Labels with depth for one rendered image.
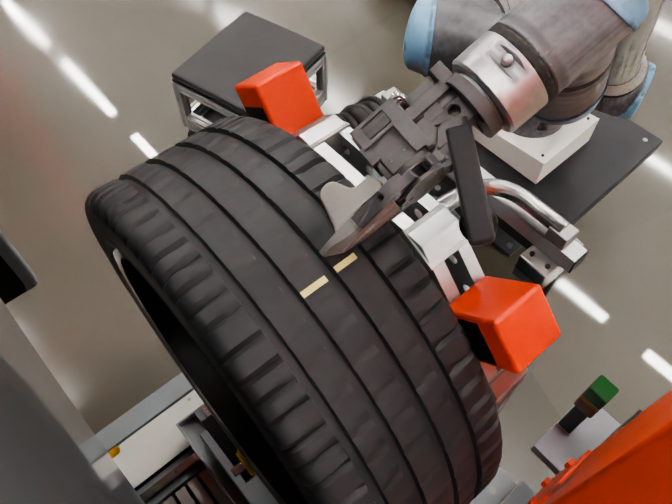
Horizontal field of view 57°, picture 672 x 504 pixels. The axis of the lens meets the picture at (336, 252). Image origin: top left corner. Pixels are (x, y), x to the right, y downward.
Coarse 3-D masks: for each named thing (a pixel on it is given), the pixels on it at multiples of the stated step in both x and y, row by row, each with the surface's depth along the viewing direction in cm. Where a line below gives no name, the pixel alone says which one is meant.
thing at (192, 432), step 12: (204, 408) 155; (192, 420) 157; (192, 432) 155; (192, 444) 152; (204, 444) 154; (204, 456) 152; (216, 468) 151; (216, 480) 147; (228, 480) 149; (228, 492) 148; (240, 492) 148
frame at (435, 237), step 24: (336, 120) 80; (312, 144) 78; (336, 144) 79; (360, 168) 80; (432, 216) 72; (408, 240) 70; (432, 240) 70; (456, 240) 71; (432, 264) 70; (456, 264) 74; (456, 288) 72; (504, 384) 76
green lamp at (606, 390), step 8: (600, 376) 110; (592, 384) 109; (600, 384) 109; (608, 384) 109; (584, 392) 111; (592, 392) 108; (600, 392) 108; (608, 392) 108; (616, 392) 108; (592, 400) 110; (600, 400) 108; (608, 400) 107; (600, 408) 109
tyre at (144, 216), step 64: (256, 128) 75; (128, 192) 70; (192, 192) 67; (256, 192) 67; (320, 192) 66; (128, 256) 69; (192, 256) 62; (256, 256) 62; (320, 256) 63; (384, 256) 64; (192, 320) 59; (256, 320) 60; (320, 320) 60; (384, 320) 62; (448, 320) 65; (192, 384) 112; (256, 384) 57; (320, 384) 59; (384, 384) 61; (448, 384) 66; (320, 448) 58; (384, 448) 62; (448, 448) 67
